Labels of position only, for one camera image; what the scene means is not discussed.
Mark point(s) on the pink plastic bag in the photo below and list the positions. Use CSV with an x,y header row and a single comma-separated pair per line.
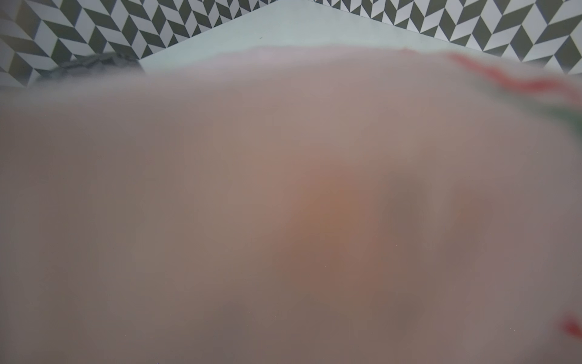
x,y
294,205

